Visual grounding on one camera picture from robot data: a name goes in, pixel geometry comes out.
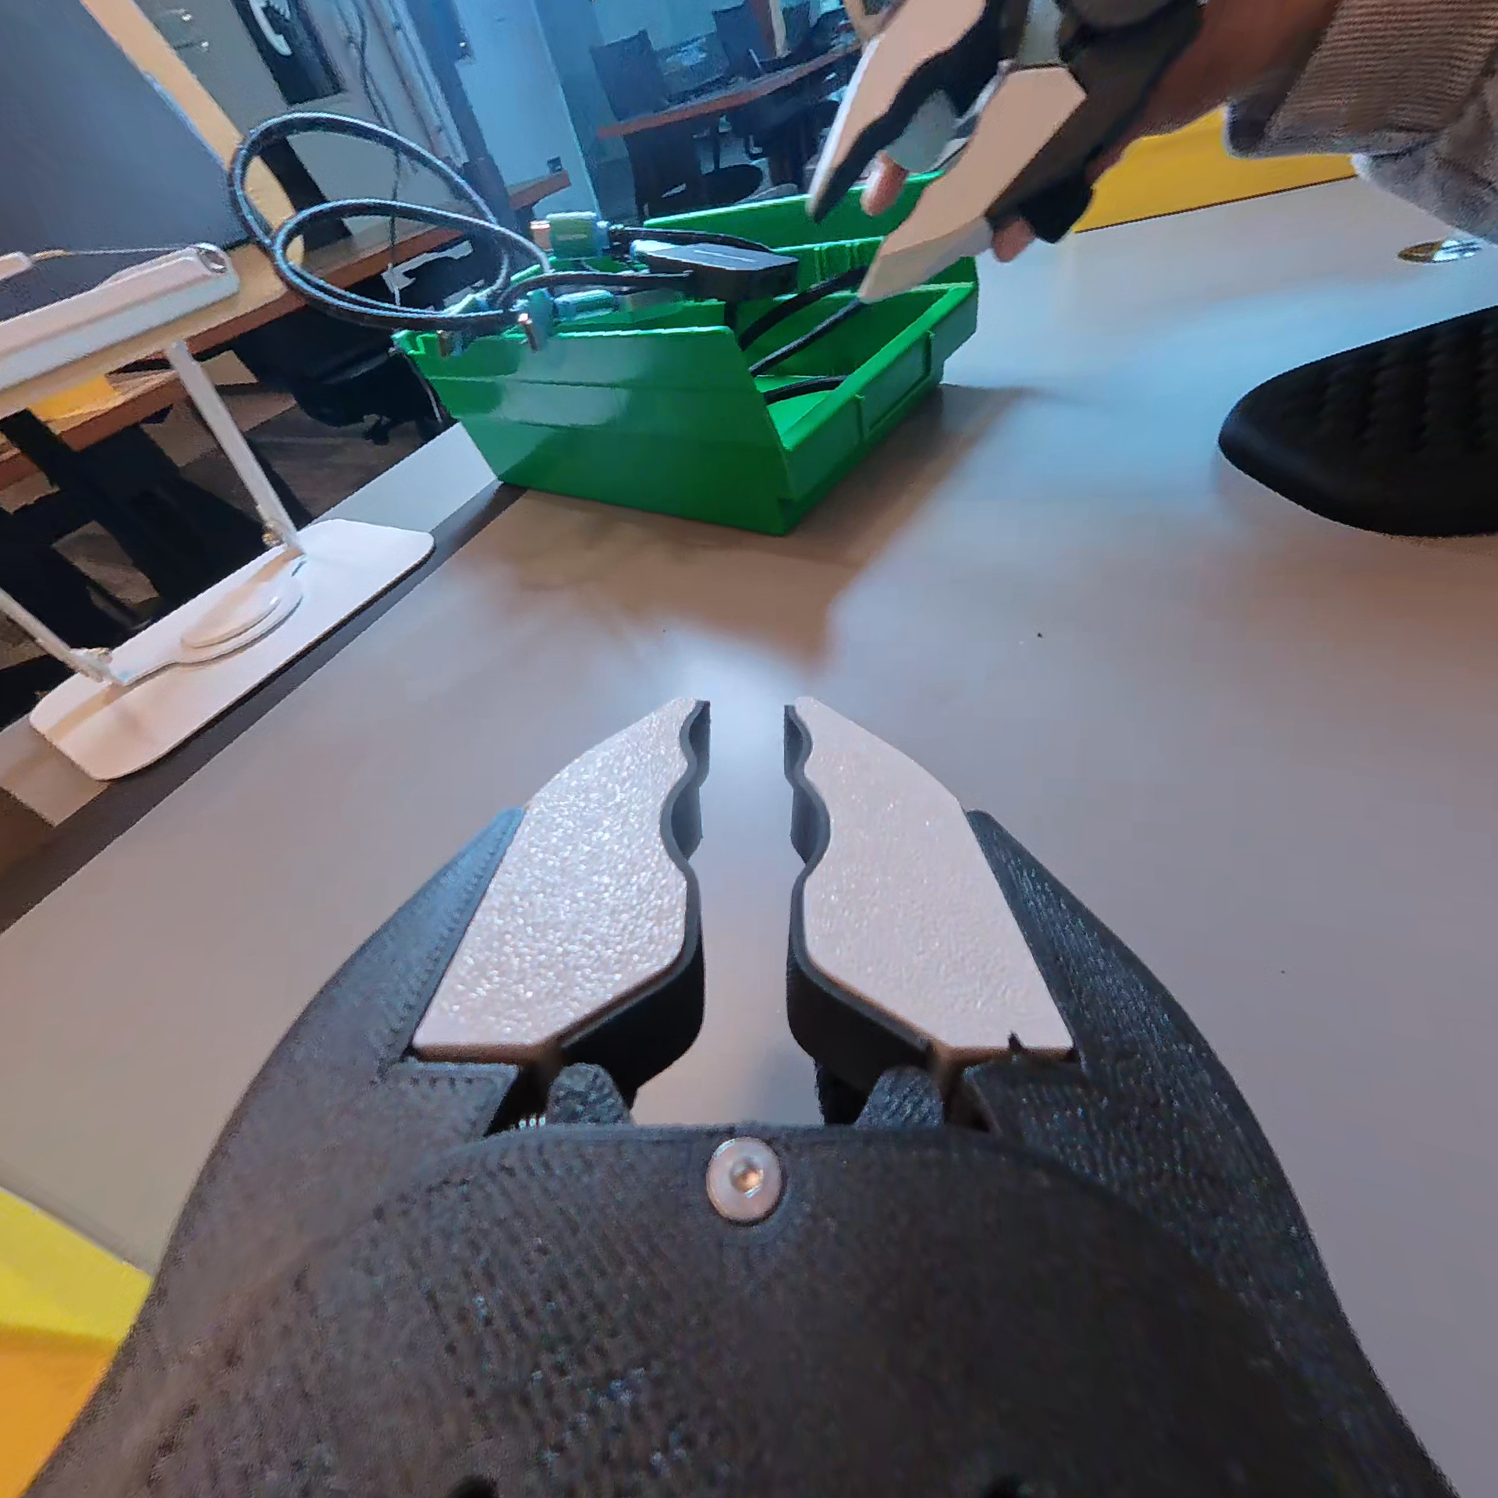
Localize person's right hand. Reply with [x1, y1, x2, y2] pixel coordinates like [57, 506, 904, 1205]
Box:
[1122, 0, 1343, 144]

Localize wooden side table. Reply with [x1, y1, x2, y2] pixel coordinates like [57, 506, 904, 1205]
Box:
[0, 173, 571, 494]

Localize black wall sign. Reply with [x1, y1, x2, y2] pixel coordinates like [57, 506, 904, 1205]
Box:
[232, 0, 344, 105]

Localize braided hdmi cable green plugs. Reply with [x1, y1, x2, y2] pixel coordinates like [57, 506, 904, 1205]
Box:
[228, 112, 622, 353]

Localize black hdmi splitter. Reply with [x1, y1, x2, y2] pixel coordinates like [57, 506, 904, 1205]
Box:
[631, 228, 802, 301]

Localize green plastic bin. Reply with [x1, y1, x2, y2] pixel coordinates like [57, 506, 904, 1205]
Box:
[392, 193, 979, 537]

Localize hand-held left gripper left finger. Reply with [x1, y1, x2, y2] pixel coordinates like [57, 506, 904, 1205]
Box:
[412, 697, 711, 1090]

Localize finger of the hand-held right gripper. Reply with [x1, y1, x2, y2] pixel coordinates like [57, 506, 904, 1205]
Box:
[859, 66, 1093, 307]
[808, 0, 997, 225]

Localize long wooden desk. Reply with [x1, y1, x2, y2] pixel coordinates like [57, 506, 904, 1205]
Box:
[597, 41, 868, 148]

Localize thick smooth black cable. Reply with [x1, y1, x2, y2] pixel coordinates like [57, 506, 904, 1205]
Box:
[736, 275, 870, 382]

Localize white board stand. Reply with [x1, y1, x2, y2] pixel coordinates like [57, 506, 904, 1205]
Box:
[0, 239, 437, 781]

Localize yellow plastic bin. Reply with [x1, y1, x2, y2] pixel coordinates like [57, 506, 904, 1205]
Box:
[0, 1188, 153, 1498]
[1082, 111, 1359, 230]

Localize black office chair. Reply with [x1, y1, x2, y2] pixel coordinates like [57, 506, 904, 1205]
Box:
[262, 310, 444, 446]

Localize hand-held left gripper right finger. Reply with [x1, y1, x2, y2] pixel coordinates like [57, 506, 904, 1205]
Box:
[781, 697, 1077, 1090]

